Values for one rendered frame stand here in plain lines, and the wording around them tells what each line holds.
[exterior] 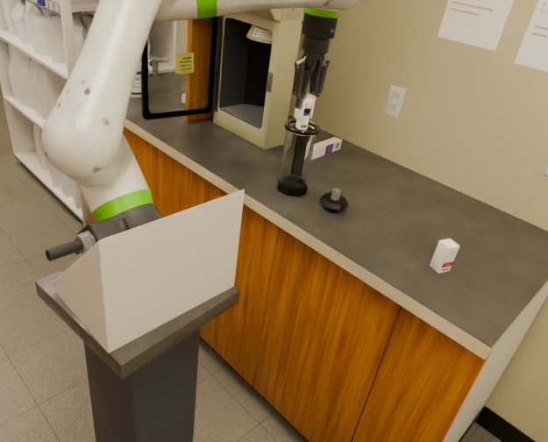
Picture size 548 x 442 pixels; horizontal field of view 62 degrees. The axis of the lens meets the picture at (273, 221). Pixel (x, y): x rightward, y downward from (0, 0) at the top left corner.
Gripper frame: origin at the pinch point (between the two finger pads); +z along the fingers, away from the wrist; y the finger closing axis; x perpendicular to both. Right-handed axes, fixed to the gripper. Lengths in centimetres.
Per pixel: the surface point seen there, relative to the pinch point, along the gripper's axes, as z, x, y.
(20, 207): 122, -190, 27
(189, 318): 29, 29, 62
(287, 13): -21.4, -28.2, -17.1
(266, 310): 70, 8, 11
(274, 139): 24.2, -28.2, -20.2
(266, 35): -12.3, -37.8, -18.1
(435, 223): 28, 41, -25
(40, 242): 122, -147, 32
